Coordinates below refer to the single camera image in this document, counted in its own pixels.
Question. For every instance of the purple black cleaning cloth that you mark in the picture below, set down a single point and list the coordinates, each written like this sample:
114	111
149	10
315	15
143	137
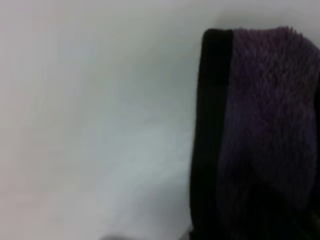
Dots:
257	130

